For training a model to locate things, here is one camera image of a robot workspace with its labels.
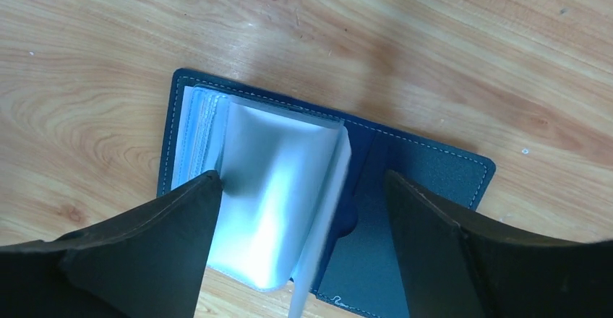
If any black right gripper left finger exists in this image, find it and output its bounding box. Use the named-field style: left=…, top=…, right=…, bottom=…
left=1, top=171, right=223, bottom=317

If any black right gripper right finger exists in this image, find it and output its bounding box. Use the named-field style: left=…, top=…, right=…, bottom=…
left=385, top=171, right=612, bottom=317

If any navy blue card holder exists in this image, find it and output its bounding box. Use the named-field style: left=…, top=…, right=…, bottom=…
left=157, top=69, right=496, bottom=317

